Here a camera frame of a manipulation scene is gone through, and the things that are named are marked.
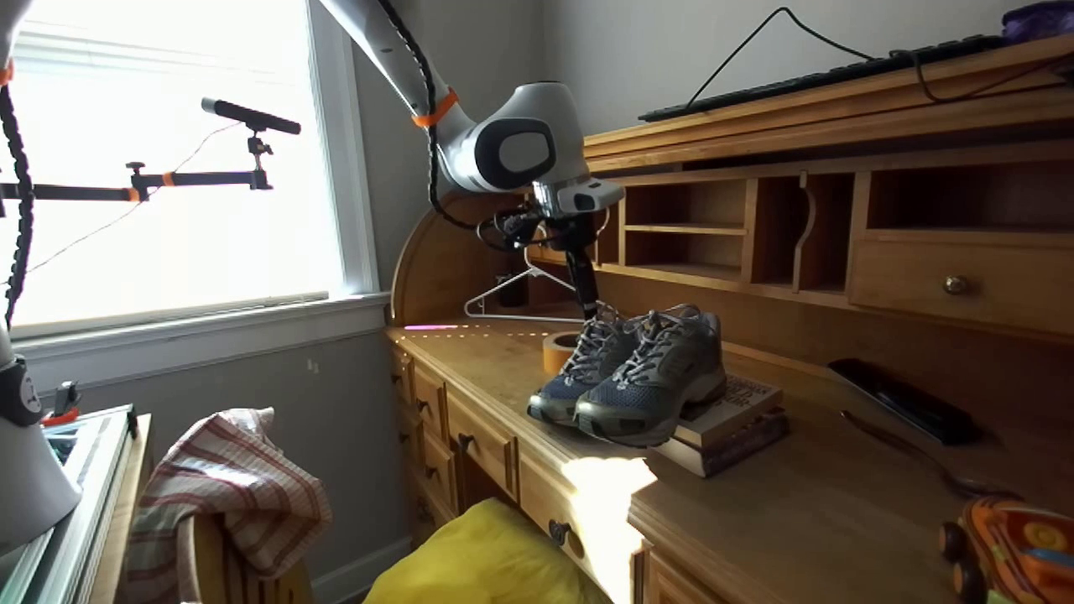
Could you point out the black stereo camera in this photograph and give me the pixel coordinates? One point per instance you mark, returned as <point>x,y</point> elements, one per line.
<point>253,114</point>

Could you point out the white robot table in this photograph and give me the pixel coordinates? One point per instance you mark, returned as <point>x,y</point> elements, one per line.
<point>94,503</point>

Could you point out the thin brown book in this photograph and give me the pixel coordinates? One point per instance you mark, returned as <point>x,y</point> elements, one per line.
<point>733,408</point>

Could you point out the white window frame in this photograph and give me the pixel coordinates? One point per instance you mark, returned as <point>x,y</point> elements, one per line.
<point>346,247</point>

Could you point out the purple bowl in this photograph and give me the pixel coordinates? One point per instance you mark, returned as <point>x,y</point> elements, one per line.
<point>1040,20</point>

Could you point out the thick brown book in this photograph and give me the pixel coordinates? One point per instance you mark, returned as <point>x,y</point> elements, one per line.
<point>725,453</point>

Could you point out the thin metal tool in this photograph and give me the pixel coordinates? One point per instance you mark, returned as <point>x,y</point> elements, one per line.
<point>894,439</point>

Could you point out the red emergency stop button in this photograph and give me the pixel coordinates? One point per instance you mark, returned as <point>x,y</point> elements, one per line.
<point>61,403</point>

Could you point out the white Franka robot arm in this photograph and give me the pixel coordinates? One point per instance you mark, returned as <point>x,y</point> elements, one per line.
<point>515,138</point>

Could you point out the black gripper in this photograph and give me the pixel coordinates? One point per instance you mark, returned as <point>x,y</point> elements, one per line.
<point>575,237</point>

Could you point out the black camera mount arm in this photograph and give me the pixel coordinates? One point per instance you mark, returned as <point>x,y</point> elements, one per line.
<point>202,177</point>

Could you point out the yellow cushion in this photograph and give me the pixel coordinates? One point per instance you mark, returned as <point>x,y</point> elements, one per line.
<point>482,558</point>

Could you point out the wooden roll-top desk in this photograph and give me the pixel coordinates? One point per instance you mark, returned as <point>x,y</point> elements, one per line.
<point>807,513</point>

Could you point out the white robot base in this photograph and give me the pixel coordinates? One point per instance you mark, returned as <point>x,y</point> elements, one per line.
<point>28,479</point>

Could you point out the striped cloth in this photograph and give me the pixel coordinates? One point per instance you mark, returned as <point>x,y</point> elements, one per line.
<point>235,479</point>

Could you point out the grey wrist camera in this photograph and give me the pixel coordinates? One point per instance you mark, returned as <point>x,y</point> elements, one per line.
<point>507,230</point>

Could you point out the wooden chair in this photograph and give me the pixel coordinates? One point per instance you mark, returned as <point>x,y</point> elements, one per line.
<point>224,575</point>

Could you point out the orange tape roll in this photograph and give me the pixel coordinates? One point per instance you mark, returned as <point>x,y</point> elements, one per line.
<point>555,358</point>

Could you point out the black remote control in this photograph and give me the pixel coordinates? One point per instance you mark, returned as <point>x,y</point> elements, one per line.
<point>907,403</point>

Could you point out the blue grey sneaker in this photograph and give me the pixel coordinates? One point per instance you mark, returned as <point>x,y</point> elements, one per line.
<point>575,381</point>
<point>660,388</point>

